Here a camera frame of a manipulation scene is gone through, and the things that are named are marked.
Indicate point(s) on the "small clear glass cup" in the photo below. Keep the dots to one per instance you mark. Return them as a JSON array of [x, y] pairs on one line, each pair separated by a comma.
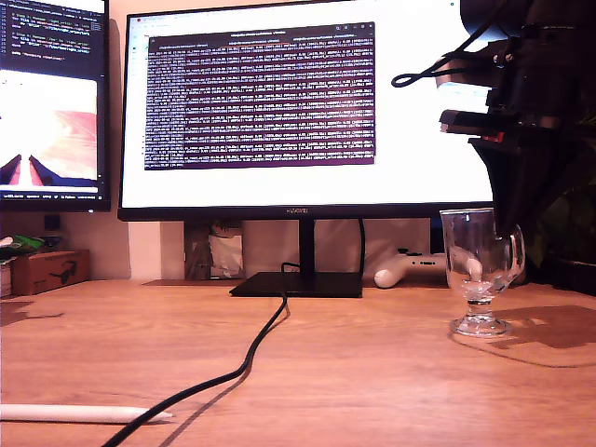
[[465, 242]]

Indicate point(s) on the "brown cardboard box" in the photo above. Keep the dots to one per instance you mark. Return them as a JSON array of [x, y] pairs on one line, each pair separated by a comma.
[[42, 274]]

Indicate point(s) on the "green white red bag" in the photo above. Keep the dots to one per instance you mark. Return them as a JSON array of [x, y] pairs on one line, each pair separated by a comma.
[[25, 243]]

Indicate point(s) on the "black Huawei monitor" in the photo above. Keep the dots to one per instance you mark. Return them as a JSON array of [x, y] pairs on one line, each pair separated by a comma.
[[302, 186]]

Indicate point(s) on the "dark low planter box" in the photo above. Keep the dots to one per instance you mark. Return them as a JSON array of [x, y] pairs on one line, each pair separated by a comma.
[[568, 279]]

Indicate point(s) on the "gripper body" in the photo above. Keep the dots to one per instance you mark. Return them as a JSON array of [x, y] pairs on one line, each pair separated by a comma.
[[535, 79]]

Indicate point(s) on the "green leafy plant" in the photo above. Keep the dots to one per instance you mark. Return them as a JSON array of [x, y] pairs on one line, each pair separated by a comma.
[[572, 223]]

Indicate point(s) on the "grey patterned packet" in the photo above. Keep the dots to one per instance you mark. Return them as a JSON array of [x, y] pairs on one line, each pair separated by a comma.
[[223, 261]]

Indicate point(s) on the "black ASUS monitor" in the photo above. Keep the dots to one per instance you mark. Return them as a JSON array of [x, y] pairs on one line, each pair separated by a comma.
[[46, 46]]

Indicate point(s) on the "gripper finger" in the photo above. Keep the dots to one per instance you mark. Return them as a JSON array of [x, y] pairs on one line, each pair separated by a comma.
[[505, 186], [540, 181]]

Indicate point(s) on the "white pen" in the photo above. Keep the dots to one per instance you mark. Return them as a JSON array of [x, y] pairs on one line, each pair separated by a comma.
[[70, 413]]

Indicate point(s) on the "white game controller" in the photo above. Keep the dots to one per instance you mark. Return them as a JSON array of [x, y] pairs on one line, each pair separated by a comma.
[[391, 278]]

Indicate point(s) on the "dark blue box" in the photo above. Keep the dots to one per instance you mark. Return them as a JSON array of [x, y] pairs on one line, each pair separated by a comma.
[[435, 237]]

